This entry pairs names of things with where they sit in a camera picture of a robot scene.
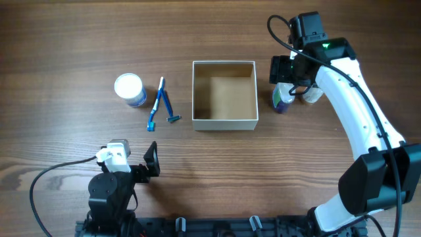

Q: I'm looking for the white squeeze tube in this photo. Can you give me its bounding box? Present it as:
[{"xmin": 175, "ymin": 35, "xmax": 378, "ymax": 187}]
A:
[{"xmin": 301, "ymin": 88, "xmax": 324, "ymax": 104}]

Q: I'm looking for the white lidded blue jar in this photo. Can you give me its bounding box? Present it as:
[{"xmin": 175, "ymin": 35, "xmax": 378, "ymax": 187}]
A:
[{"xmin": 114, "ymin": 73, "xmax": 147, "ymax": 107}]

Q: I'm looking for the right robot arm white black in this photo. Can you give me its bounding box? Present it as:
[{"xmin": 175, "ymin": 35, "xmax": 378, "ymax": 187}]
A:
[{"xmin": 269, "ymin": 12, "xmax": 420, "ymax": 236}]

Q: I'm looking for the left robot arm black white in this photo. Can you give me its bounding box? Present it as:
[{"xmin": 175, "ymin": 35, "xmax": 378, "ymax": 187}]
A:
[{"xmin": 77, "ymin": 139, "xmax": 161, "ymax": 236}]

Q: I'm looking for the blue white toothbrush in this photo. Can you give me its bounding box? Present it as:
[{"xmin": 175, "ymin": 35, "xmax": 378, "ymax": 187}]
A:
[{"xmin": 147, "ymin": 76, "xmax": 164, "ymax": 132}]

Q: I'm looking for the blue disposable razor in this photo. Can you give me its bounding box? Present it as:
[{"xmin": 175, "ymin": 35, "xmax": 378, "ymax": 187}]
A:
[{"xmin": 161, "ymin": 90, "xmax": 181, "ymax": 123}]

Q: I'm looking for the open beige cardboard box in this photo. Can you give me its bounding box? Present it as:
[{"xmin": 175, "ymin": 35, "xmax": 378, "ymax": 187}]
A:
[{"xmin": 191, "ymin": 61, "xmax": 259, "ymax": 131}]

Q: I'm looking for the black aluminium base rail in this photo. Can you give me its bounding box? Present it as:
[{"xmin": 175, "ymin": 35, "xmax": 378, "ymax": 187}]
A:
[{"xmin": 74, "ymin": 215, "xmax": 368, "ymax": 237}]

